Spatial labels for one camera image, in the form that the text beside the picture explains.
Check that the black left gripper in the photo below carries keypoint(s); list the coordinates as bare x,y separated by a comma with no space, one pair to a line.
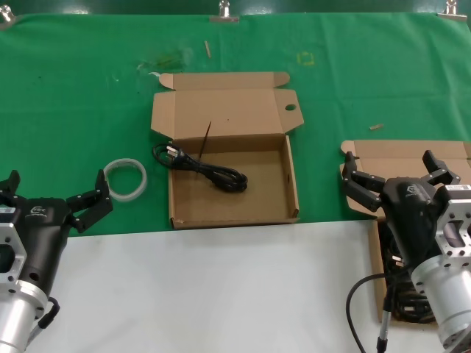
44,235

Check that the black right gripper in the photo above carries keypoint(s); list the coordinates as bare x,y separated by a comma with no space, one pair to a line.
410,217

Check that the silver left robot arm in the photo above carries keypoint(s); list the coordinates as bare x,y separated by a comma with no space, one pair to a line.
14,320

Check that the cardboard box with plain lid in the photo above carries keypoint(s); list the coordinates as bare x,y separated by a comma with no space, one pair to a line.
390,150

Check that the cardboard box with holed flap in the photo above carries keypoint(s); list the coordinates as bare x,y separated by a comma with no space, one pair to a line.
257,191

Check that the small wood chip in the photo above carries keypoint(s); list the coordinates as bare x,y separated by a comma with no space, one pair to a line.
376,127

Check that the green table cloth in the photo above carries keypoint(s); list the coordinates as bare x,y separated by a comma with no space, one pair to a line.
73,110

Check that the clear tape roll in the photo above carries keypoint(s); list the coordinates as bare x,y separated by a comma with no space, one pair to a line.
144,180

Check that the crumpled clear plastic wrapper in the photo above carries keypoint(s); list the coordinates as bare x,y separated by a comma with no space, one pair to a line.
167,59

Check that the silver binder clip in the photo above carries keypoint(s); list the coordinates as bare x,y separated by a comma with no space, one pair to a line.
224,16
450,13
5,18

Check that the thin wooden stick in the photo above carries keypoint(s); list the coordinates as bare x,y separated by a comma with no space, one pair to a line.
208,49

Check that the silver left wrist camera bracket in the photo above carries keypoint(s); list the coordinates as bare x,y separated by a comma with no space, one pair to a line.
11,239

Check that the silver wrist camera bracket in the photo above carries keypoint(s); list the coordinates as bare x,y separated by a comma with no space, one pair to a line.
460,213
11,239

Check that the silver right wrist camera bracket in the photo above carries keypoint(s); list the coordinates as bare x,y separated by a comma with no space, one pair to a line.
460,213

